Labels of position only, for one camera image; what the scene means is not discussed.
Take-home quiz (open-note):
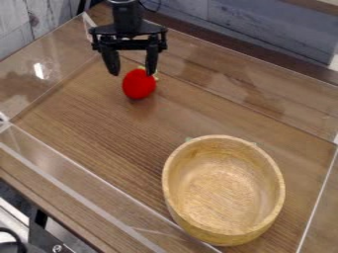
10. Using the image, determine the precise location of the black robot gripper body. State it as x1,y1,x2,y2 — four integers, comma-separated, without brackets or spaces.
88,22,168,51

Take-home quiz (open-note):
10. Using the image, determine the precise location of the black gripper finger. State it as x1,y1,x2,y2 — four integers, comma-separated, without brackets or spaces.
100,46,120,76
145,42,159,76

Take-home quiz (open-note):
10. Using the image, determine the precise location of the red plush strawberry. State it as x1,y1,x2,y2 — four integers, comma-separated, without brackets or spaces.
121,68,157,100

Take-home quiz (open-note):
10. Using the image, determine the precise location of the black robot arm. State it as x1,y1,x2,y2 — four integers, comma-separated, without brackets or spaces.
88,0,168,76

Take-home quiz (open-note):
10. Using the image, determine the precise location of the oval wooden bowl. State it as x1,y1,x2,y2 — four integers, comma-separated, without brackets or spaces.
161,134,286,246

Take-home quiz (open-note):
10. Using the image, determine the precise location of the clear acrylic corner bracket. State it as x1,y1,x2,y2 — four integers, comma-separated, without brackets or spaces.
81,12,96,42

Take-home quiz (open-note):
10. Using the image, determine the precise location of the clear acrylic enclosure wall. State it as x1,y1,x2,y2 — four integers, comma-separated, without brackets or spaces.
0,114,220,253

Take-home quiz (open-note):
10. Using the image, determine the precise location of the black metal table bracket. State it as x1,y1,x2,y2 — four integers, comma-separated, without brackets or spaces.
28,209,75,253

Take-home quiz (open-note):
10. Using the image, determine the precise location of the black cable under table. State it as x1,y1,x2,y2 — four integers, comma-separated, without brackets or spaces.
0,226,29,253

